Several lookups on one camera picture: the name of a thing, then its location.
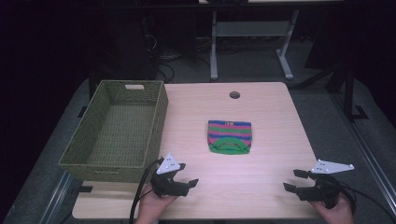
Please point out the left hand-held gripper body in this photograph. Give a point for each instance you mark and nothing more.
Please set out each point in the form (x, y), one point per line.
(169, 186)

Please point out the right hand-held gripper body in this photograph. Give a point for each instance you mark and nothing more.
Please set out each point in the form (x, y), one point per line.
(323, 189)

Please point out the striped knitted cloth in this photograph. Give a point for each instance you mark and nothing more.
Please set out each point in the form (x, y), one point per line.
(229, 137)

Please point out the green woven basket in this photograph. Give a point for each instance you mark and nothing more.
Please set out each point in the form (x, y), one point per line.
(121, 130)

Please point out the person's right hand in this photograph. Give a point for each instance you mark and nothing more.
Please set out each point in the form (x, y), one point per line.
(337, 214)

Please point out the person's left hand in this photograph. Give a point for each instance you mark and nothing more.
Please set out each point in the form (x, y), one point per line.
(151, 208)

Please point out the black metal stand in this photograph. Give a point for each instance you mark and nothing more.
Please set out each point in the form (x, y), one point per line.
(348, 90)

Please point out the dark computer tower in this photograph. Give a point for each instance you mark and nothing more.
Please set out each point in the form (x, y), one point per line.
(130, 46)

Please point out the aluminium frame rail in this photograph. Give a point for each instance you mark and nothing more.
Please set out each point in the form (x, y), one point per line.
(56, 199)
(364, 146)

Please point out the black table bracket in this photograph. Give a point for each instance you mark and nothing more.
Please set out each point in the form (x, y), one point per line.
(84, 189)

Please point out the grey metal desk frame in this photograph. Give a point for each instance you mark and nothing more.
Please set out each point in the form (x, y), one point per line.
(249, 29)

